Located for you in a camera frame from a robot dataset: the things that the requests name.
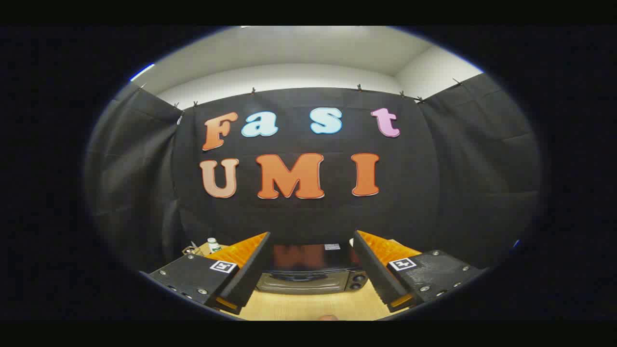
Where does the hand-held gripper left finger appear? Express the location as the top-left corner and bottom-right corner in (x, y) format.
(149, 232), (272, 315)

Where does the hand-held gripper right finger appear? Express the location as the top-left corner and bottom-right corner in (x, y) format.
(353, 230), (485, 313)

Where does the black toaster oven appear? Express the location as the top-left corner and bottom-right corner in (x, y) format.
(255, 242), (370, 295)

